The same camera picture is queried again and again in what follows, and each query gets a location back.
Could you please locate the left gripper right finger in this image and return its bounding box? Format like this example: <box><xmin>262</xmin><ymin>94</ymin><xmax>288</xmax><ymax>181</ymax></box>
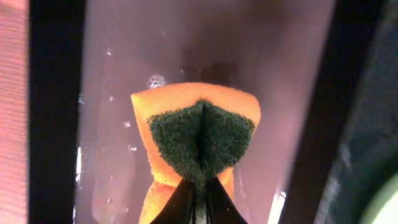
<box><xmin>205</xmin><ymin>177</ymin><xmax>248</xmax><ymax>224</ymax></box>

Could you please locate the light blue plate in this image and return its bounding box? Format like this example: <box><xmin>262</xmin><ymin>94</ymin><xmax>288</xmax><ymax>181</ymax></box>
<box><xmin>359</xmin><ymin>173</ymin><xmax>397</xmax><ymax>224</ymax></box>

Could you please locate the black round serving tray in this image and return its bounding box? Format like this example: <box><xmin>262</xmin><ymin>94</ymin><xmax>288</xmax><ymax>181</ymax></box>
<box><xmin>315</xmin><ymin>1</ymin><xmax>397</xmax><ymax>224</ymax></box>

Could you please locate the black rectangular water tray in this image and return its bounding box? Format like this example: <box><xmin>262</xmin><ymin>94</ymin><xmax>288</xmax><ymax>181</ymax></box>
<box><xmin>28</xmin><ymin>1</ymin><xmax>385</xmax><ymax>223</ymax></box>

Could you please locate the yellow green scrub sponge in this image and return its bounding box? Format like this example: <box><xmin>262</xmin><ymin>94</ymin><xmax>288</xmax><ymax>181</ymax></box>
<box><xmin>131</xmin><ymin>82</ymin><xmax>261</xmax><ymax>223</ymax></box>

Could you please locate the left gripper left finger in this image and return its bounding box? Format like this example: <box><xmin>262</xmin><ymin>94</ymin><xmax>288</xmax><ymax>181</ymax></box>
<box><xmin>150</xmin><ymin>179</ymin><xmax>196</xmax><ymax>224</ymax></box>

